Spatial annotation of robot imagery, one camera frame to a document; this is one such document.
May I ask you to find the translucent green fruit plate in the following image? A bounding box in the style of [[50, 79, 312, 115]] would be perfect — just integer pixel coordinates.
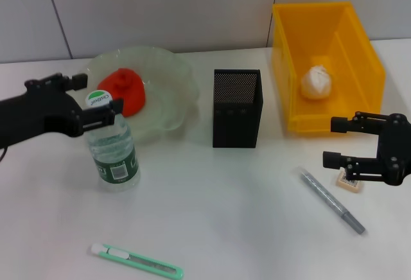
[[83, 45, 202, 143]]

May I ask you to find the yellow plastic bin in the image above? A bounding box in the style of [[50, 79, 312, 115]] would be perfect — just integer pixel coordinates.
[[272, 1, 387, 135]]

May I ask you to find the mint green utility knife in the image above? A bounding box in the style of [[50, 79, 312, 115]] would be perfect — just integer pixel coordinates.
[[88, 243, 184, 279]]

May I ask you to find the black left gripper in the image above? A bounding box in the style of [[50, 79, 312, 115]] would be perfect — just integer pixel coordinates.
[[0, 72, 125, 149]]

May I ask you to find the red-orange toy orange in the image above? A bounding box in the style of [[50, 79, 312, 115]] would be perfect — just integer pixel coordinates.
[[97, 67, 147, 119]]

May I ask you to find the white paper ball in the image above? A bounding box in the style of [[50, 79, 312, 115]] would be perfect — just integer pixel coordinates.
[[300, 64, 333, 101]]

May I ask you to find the beige eraser with barcode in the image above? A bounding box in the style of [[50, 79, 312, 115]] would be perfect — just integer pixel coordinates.
[[335, 169, 363, 194]]

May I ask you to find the black mesh pen holder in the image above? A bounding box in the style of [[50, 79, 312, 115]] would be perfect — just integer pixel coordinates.
[[212, 68, 264, 148]]

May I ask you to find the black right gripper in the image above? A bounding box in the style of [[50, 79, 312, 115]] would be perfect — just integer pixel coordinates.
[[322, 110, 411, 187]]

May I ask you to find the grey marker pen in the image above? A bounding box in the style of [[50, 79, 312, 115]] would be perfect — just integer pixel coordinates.
[[297, 166, 367, 236]]

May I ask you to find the clear bottle green label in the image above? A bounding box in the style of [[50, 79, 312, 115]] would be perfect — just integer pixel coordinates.
[[84, 89, 141, 193]]

